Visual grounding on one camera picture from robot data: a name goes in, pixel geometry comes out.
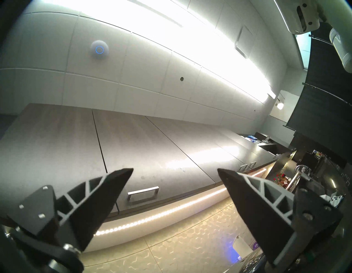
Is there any silver faucet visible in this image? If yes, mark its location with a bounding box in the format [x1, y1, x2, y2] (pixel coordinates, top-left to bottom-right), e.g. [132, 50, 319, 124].
[287, 165, 310, 191]

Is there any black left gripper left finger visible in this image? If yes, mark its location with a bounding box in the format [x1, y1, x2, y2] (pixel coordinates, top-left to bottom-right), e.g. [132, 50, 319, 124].
[7, 168, 134, 252]

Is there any round ceiling access point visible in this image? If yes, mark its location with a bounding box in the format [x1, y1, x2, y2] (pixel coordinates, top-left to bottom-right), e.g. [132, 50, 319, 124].
[90, 40, 109, 60]

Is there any checkered dish cloth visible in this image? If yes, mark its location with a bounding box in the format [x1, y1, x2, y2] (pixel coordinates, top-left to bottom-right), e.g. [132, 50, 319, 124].
[329, 193, 346, 207]

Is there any square ceiling vent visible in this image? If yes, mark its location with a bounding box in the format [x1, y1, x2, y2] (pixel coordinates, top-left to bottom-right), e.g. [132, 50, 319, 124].
[235, 25, 253, 59]

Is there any grey upper wall cabinet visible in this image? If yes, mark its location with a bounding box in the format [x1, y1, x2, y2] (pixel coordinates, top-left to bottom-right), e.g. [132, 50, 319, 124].
[0, 103, 296, 220]

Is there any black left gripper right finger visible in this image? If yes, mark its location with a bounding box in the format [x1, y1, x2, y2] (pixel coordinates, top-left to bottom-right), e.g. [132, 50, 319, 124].
[217, 168, 343, 266]

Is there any black roller blind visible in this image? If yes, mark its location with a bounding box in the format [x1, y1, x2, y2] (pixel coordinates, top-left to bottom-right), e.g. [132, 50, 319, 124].
[286, 22, 352, 165]

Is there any white robot head housing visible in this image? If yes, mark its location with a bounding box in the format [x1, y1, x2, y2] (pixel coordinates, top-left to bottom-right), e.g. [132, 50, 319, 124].
[275, 0, 352, 73]

